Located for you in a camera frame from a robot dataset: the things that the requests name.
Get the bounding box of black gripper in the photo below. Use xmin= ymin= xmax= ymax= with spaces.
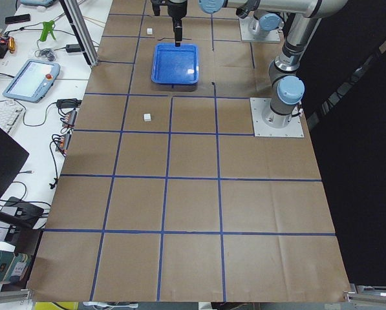
xmin=151 ymin=0 xmax=188 ymax=47

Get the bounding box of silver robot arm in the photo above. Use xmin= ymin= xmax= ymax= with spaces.
xmin=151 ymin=1 xmax=282 ymax=47
xmin=198 ymin=0 xmax=347 ymax=129

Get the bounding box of blue plastic tray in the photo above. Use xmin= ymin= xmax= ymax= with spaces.
xmin=151 ymin=43 xmax=199 ymax=85

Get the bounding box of aluminium frame post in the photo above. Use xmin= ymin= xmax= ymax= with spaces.
xmin=60 ymin=0 xmax=99 ymax=67

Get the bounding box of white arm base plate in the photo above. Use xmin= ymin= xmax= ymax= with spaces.
xmin=250 ymin=98 xmax=305 ymax=138

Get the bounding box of robot teach pendant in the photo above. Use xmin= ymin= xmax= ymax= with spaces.
xmin=3 ymin=59 xmax=61 ymax=103

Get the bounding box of green plastic clamp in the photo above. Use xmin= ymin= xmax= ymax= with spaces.
xmin=39 ymin=20 xmax=56 ymax=42

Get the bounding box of black power adapter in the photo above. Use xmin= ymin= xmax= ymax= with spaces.
xmin=65 ymin=44 xmax=81 ymax=53

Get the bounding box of brown paper table cover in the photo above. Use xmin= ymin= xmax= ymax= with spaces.
xmin=28 ymin=1 xmax=349 ymax=302

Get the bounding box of white keyboard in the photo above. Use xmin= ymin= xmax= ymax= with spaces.
xmin=0 ymin=99 xmax=25 ymax=135

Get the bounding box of black smartphone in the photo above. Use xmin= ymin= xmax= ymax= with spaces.
xmin=5 ymin=14 xmax=31 ymax=25

